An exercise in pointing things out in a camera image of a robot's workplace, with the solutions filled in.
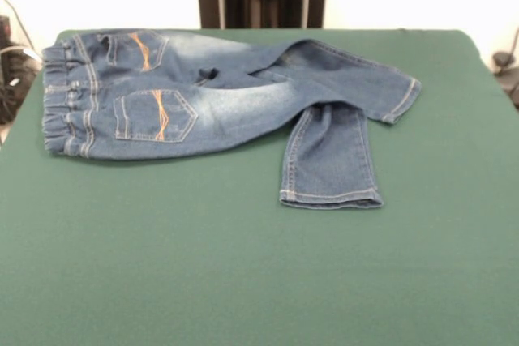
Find black equipment pile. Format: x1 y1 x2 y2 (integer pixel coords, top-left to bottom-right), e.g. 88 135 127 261
0 15 46 125

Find grey office chair base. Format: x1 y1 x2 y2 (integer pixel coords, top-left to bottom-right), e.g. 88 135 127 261
491 50 519 110

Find blue denim jeans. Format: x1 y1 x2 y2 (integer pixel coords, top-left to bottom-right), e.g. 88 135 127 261
40 28 422 210

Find dark green table cloth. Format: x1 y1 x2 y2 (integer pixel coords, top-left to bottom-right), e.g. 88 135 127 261
0 28 519 346

